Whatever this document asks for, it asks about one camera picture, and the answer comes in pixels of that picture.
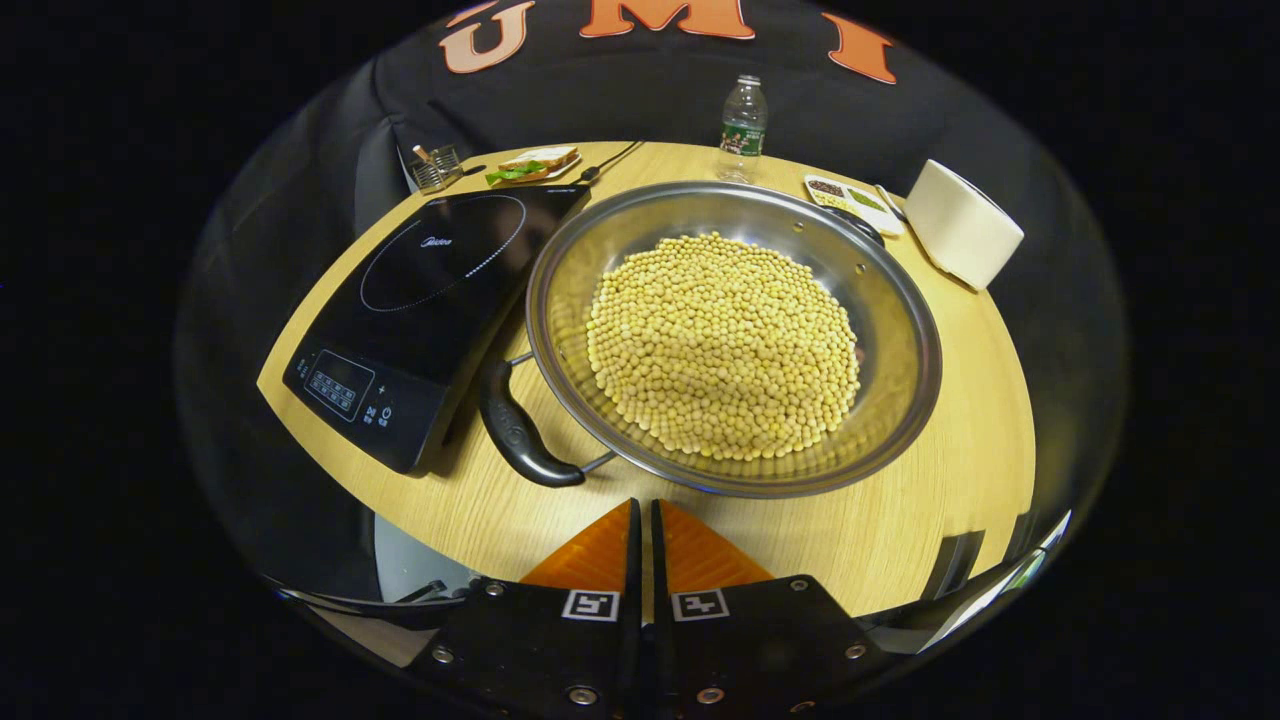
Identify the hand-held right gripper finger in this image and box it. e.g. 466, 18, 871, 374
650, 498, 891, 720
405, 498, 643, 720

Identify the pile of yellow soybeans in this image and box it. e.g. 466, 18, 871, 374
586, 232, 861, 463

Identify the steel pot with black handles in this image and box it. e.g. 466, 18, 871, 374
478, 180, 943, 499

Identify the black induction cooktop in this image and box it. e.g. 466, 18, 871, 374
282, 185, 591, 476

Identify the white divided dish with beans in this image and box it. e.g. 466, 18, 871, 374
803, 175, 906, 238

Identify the sandwich with lettuce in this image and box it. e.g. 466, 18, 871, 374
487, 147, 580, 186

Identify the clear plastic water bottle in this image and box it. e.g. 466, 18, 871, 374
718, 74, 769, 186

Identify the white toaster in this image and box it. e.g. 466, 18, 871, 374
905, 160, 1025, 292

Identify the black power cable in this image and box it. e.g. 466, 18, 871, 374
578, 140, 646, 186

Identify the wire mesh utensil holder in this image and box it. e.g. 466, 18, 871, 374
410, 144, 465, 193

